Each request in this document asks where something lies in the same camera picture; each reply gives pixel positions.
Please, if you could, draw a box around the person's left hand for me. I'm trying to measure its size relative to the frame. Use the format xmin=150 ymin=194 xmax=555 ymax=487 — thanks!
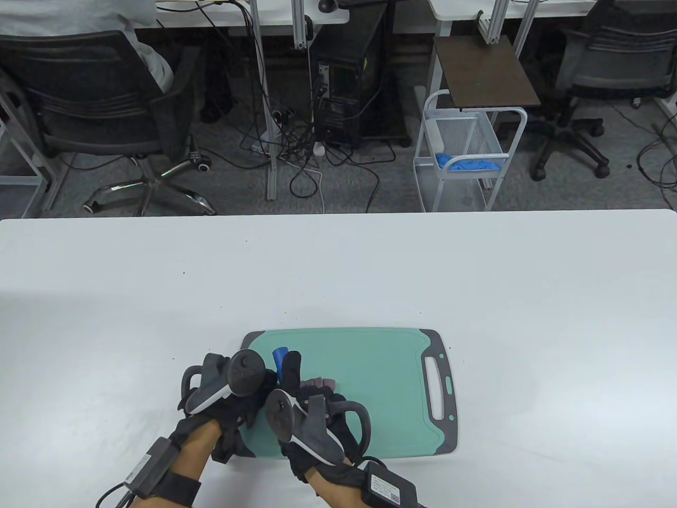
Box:
xmin=177 ymin=365 xmax=279 ymax=466

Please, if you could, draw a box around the person's right hand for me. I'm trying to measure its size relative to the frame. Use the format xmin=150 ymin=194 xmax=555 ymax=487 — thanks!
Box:
xmin=264 ymin=351 xmax=371 ymax=483

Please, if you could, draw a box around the person's right forearm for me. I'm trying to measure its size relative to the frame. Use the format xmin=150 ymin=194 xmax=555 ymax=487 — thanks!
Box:
xmin=308 ymin=459 xmax=367 ymax=508

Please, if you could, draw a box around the person's left forearm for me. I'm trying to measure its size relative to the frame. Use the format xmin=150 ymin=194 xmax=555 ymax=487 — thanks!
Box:
xmin=169 ymin=421 xmax=224 ymax=483

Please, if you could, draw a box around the grey controller on left glove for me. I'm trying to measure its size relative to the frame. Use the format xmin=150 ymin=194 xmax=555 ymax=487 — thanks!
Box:
xmin=182 ymin=349 xmax=268 ymax=416

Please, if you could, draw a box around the grey controller on glove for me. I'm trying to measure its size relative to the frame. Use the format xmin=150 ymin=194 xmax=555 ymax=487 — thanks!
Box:
xmin=264 ymin=389 xmax=371 ymax=467
xmin=182 ymin=349 xmax=268 ymax=416

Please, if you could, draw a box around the grey controller on right glove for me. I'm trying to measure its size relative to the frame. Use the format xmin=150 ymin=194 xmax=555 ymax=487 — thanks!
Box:
xmin=264 ymin=389 xmax=371 ymax=467

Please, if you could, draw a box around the green grey-rimmed cutting board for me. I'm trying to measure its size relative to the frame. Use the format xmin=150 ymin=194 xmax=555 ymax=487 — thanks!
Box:
xmin=241 ymin=328 xmax=459 ymax=460

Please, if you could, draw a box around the blue cloth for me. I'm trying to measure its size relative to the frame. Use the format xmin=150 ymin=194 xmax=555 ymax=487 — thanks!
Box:
xmin=435 ymin=152 xmax=502 ymax=174

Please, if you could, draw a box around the black computer tower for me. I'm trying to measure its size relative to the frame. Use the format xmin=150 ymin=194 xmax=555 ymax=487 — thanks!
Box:
xmin=311 ymin=4 xmax=413 ymax=150

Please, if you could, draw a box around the black chrome-base office chair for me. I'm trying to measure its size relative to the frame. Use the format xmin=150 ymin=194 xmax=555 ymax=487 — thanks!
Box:
xmin=0 ymin=29 xmax=217 ymax=217

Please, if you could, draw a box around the dark brown side table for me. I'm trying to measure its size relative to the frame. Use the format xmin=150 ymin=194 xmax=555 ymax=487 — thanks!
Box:
xmin=434 ymin=35 xmax=542 ymax=111

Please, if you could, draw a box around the black grey-mesh office chair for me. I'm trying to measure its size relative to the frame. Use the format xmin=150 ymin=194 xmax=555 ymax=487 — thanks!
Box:
xmin=530 ymin=0 xmax=677 ymax=182

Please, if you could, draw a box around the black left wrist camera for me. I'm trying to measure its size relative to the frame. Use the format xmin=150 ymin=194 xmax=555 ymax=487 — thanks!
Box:
xmin=95 ymin=437 xmax=203 ymax=508

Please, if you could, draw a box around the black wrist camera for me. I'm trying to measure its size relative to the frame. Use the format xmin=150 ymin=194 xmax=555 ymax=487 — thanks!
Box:
xmin=353 ymin=459 xmax=426 ymax=508
xmin=95 ymin=437 xmax=203 ymax=508

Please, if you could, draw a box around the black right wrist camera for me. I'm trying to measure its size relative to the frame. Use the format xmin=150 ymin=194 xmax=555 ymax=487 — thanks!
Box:
xmin=353 ymin=459 xmax=426 ymax=508

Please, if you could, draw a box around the tangle of black cables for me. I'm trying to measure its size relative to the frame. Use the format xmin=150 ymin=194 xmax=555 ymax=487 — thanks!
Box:
xmin=198 ymin=0 xmax=397 ymax=213

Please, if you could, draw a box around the white wire mesh cart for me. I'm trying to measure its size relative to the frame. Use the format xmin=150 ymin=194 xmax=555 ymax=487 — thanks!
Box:
xmin=413 ymin=89 xmax=528 ymax=213

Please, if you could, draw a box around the white metal frame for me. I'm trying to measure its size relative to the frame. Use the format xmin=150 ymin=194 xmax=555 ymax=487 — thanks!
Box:
xmin=0 ymin=79 xmax=69 ymax=219

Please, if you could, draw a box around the white desk with cables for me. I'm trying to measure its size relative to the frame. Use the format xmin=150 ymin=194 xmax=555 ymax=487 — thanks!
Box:
xmin=156 ymin=0 xmax=351 ymax=202

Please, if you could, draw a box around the thin black floor cable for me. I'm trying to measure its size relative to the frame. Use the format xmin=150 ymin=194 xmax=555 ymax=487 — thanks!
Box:
xmin=635 ymin=123 xmax=677 ymax=192

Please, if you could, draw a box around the white desk with aluminium post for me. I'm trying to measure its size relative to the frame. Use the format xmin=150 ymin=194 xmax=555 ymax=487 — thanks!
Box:
xmin=426 ymin=0 xmax=677 ymax=114

